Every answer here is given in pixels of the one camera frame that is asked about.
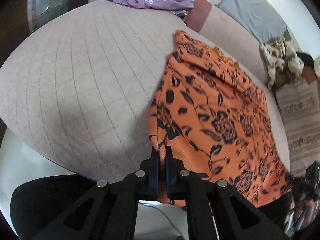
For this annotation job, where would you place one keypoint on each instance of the orange black floral garment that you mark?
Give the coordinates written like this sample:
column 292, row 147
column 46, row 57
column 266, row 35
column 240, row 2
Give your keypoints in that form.
column 216, row 121

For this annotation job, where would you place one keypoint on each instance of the striped beige pillow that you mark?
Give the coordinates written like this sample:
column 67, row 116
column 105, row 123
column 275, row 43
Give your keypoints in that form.
column 299, row 107

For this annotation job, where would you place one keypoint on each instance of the grey pillow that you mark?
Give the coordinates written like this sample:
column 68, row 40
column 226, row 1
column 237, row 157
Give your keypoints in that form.
column 258, row 17

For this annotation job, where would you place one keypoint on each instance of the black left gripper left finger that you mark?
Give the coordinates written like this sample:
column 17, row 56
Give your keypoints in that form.
column 107, row 211

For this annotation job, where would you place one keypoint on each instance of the mirrored wooden wardrobe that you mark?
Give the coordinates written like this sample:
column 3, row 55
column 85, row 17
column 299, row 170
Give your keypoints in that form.
column 26, row 17

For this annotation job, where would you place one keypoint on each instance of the pink bolster pillow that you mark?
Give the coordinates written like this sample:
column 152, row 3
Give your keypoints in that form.
column 229, row 35

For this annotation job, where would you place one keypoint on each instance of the cream floral blanket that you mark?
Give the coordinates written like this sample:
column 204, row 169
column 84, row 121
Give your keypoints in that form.
column 286, row 65

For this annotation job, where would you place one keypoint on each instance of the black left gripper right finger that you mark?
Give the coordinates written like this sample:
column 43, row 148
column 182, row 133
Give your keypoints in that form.
column 215, row 210

